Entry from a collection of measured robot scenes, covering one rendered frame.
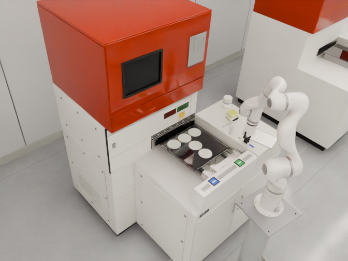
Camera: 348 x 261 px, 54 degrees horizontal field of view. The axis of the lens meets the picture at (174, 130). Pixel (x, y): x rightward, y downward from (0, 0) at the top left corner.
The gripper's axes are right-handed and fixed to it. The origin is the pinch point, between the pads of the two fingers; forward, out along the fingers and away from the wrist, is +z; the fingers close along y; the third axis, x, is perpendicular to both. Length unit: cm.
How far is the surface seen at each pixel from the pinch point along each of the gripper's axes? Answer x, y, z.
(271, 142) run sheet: 11.4, -16.1, 1.3
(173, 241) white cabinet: -2, 57, 73
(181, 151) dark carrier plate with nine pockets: -28.7, 35.3, 13.8
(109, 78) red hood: -44, 89, -52
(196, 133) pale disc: -35.7, 13.2, 11.4
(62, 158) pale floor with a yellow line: -166, 59, 107
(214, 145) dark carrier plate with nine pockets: -17.6, 12.4, 11.3
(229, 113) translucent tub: -26.5, -10.8, -4.6
